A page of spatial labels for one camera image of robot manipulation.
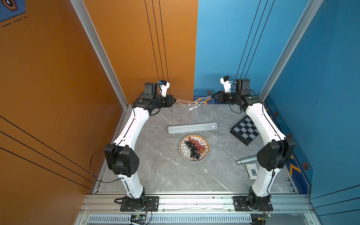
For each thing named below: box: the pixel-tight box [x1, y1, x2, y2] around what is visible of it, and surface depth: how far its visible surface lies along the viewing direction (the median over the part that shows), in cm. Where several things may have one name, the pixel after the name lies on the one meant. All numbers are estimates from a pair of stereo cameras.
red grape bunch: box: [188, 136, 207, 155], surface depth 93 cm
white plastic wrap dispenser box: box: [167, 122, 218, 135], surface depth 101 cm
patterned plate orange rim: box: [179, 134, 210, 163], surface depth 94 cm
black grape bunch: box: [184, 140, 201, 160], surface depth 90 cm
